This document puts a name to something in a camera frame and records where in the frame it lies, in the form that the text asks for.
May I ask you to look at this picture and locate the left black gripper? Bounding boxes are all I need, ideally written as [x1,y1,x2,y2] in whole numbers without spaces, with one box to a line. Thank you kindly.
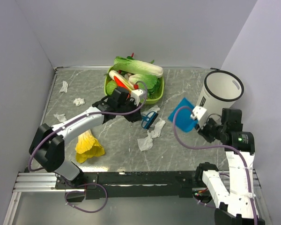
[117,97,142,122]

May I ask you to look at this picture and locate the blue hand brush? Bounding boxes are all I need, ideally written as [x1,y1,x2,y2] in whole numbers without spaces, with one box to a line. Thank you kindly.
[141,111,158,129]

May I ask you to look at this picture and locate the blue dustpan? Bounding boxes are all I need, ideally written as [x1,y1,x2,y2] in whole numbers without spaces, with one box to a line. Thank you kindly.
[168,98,197,133]

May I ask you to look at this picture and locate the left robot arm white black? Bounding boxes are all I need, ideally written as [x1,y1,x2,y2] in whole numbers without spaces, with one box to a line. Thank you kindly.
[28,87,147,188]

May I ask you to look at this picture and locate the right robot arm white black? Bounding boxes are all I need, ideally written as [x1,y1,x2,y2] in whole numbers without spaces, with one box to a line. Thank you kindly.
[191,106,266,225]

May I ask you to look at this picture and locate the orange carrot toy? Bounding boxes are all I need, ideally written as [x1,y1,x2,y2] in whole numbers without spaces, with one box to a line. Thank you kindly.
[113,76,131,91]

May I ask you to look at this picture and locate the paper scrap near tray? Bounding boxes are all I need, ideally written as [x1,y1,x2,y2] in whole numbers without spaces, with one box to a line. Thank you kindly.
[141,105,160,115]

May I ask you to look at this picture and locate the round green cabbage toy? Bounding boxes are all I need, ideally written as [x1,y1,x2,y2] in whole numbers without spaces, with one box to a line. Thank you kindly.
[105,80,117,96]

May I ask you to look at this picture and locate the short napa cabbage toy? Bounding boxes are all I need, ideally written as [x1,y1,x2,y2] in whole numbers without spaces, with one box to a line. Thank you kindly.
[128,74,160,93]

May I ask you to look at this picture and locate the green vegetable tray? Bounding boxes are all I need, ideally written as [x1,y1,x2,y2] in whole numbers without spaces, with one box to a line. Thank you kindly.
[104,72,164,105]

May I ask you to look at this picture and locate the paper scrap right of centre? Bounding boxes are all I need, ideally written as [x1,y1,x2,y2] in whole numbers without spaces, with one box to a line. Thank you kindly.
[148,119,166,139]

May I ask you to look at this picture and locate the white leek toy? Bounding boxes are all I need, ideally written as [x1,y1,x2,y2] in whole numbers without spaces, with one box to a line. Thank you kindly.
[109,70,134,92]

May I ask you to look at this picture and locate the long napa cabbage toy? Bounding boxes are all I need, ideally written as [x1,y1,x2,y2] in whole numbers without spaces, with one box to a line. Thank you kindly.
[108,56,163,78]

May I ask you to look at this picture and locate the large centre paper scrap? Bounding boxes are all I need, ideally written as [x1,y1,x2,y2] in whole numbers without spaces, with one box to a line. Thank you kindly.
[137,136,153,151]

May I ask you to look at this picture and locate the white trash bin black rim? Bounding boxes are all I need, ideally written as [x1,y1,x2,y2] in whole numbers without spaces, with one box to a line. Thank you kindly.
[196,70,244,120]

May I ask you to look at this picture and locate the paper scrap far left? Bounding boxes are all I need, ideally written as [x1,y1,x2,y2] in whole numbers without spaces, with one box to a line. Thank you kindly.
[73,98,85,106]

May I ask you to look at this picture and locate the yellow white cabbage toy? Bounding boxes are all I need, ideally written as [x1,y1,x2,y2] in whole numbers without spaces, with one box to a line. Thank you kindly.
[75,129,105,164]

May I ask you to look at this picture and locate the paper scrap back left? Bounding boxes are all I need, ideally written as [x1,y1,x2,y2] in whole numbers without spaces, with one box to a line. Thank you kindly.
[59,81,68,93]

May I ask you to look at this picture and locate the small paper scrap left edge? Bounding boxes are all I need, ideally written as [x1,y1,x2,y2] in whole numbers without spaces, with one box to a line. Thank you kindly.
[53,113,67,122]

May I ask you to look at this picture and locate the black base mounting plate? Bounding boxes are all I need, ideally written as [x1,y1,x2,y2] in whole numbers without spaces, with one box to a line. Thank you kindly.
[55,171,207,200]

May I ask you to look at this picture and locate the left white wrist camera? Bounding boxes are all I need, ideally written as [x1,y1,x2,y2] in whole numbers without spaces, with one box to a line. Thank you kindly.
[130,89,147,106]

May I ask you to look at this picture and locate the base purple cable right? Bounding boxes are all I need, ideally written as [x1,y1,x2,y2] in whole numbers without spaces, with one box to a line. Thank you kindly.
[193,173,230,209]

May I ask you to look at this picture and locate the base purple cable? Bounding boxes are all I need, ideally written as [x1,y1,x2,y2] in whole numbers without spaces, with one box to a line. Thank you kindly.
[64,182,108,213]
[193,173,230,209]

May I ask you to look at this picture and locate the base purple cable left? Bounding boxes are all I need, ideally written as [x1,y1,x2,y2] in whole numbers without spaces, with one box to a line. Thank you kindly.
[64,182,108,213]

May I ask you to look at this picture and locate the aluminium rail frame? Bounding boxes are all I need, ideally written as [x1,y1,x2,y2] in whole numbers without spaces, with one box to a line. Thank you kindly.
[2,170,271,225]

